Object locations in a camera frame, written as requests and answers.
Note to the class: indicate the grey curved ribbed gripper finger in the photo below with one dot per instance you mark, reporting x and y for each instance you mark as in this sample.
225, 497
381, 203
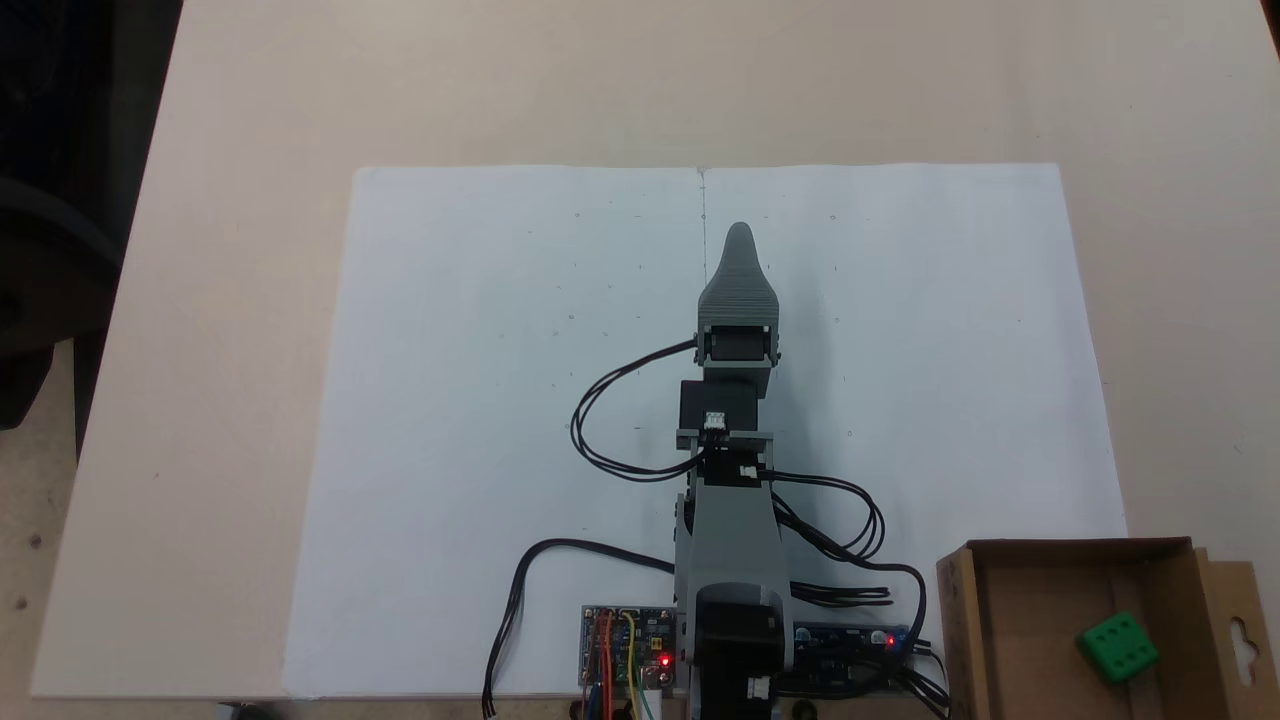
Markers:
738, 297

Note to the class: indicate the green dice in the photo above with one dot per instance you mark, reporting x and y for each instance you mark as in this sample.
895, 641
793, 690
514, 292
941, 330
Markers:
1118, 648

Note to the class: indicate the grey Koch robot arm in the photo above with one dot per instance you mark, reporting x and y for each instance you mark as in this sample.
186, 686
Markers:
730, 540

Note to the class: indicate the white paper sheet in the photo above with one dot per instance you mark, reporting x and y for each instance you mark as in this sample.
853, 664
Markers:
480, 420

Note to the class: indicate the blue circuit board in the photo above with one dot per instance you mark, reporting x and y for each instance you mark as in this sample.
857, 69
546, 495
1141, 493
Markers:
850, 640

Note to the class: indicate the brown cardboard box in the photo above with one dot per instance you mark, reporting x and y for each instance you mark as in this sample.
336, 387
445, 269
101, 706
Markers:
1030, 630

